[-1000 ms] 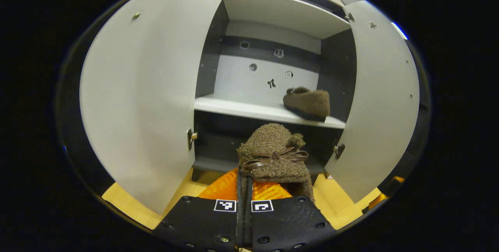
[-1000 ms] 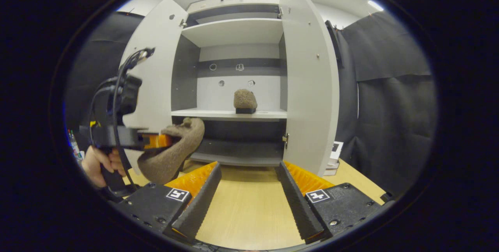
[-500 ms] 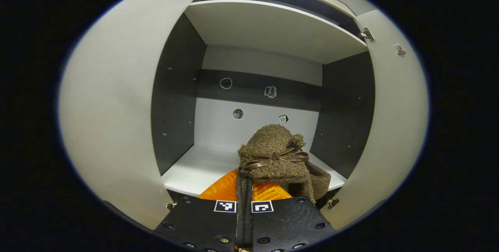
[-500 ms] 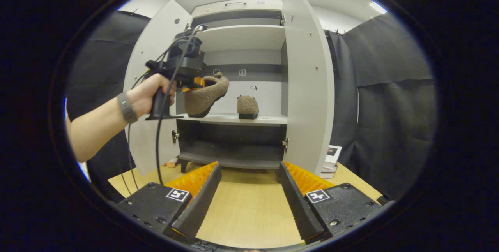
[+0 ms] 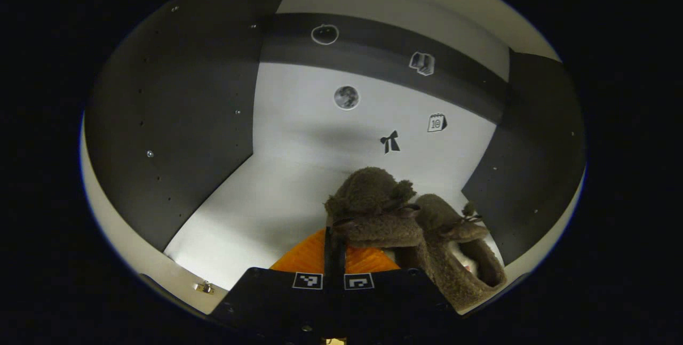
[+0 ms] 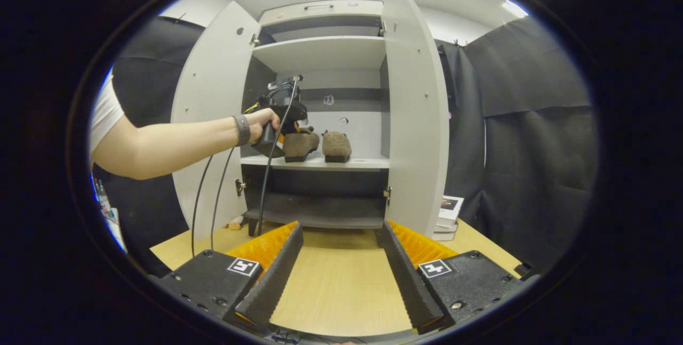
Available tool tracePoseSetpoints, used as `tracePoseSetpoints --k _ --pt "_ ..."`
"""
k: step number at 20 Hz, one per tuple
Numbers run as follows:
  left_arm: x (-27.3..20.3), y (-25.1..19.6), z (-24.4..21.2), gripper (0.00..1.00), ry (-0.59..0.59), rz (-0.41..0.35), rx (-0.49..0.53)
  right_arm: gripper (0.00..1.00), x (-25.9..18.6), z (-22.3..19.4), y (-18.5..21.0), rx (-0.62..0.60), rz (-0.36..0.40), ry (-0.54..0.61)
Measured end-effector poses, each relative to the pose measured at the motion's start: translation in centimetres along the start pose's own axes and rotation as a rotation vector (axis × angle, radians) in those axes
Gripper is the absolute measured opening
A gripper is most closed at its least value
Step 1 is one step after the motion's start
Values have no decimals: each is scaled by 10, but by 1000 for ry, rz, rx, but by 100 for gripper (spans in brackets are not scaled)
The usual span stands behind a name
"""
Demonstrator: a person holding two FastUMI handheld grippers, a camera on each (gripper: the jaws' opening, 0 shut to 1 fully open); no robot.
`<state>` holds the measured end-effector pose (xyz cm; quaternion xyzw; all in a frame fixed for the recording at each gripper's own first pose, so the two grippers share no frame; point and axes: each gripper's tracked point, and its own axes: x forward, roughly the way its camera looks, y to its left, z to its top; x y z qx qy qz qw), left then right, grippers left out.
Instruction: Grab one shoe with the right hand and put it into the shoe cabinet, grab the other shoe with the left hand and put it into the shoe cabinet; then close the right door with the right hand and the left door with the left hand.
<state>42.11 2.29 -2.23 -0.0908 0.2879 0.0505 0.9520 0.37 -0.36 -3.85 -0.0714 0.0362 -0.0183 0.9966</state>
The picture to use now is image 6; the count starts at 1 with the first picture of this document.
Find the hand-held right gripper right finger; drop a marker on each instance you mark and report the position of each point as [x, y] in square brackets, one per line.
[408, 281]

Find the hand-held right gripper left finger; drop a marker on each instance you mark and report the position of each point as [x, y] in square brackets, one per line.
[277, 281]

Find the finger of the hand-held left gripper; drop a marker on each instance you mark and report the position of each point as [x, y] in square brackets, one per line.
[301, 126]

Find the brown fuzzy shoe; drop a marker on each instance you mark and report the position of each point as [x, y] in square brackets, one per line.
[336, 145]
[301, 145]

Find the white shoe cabinet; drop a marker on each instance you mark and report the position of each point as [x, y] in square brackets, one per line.
[320, 51]

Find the white shoe cabinet door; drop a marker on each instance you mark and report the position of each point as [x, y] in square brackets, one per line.
[416, 121]
[213, 67]

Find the grey wristband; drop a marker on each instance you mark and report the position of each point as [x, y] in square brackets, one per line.
[243, 130]

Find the small beige object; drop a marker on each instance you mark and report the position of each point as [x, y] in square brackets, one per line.
[236, 223]

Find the small black object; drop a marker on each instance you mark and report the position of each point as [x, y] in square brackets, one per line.
[524, 269]

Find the white shirt sleeve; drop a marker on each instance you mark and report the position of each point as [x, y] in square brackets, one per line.
[104, 115]

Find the black backdrop cloth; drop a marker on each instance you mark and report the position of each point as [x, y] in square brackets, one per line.
[533, 147]

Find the ceiling light panel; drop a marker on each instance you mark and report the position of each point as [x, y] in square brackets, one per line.
[515, 8]

